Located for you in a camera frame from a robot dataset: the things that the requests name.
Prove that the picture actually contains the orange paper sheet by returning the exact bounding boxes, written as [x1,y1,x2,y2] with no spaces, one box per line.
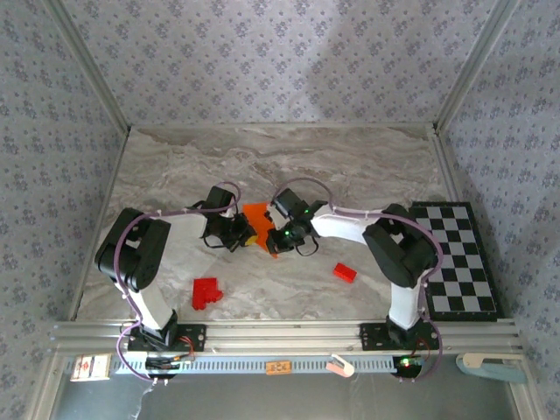
[242,201,281,260]

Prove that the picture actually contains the small red toy brick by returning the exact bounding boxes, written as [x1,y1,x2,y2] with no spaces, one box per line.
[332,262,359,285]

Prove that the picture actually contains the red toy brick assembly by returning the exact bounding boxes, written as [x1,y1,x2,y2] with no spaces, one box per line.
[191,276,226,312]

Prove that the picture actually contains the black and grey checkerboard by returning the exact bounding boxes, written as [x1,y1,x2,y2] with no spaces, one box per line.
[409,200,500,323]

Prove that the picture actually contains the teal and beige tool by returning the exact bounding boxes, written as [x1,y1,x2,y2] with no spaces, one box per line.
[454,352,529,386]

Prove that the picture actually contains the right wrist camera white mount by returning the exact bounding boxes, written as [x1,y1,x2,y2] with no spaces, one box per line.
[263,204,284,228]

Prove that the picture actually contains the long aluminium frame beam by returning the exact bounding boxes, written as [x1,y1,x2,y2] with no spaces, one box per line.
[47,318,525,356]

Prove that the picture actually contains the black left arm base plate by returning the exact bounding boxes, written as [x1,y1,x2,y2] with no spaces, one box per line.
[126,323,208,354]

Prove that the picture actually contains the red wire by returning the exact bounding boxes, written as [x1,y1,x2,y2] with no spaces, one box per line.
[409,336,433,359]
[177,335,197,361]

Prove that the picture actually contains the aluminium side rail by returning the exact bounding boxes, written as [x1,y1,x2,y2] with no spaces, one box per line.
[430,126,466,206]
[67,125,132,323]

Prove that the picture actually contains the grey slotted cable duct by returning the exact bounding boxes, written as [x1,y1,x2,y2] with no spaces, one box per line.
[111,353,422,375]

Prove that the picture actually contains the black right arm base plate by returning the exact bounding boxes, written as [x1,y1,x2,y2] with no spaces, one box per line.
[359,322,441,352]

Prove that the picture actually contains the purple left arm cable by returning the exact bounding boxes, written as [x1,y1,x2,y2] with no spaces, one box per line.
[114,180,244,386]

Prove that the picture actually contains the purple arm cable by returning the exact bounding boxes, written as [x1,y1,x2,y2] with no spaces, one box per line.
[114,180,244,386]
[273,177,445,385]

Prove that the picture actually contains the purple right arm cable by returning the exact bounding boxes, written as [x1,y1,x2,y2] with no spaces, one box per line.
[273,177,445,385]

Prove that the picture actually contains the aluminium corner post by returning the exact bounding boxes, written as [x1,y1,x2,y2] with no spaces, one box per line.
[43,0,132,132]
[432,0,524,132]

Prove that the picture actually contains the aluminium frame bar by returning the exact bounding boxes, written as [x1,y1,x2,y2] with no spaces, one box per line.
[25,353,67,420]
[509,356,546,420]

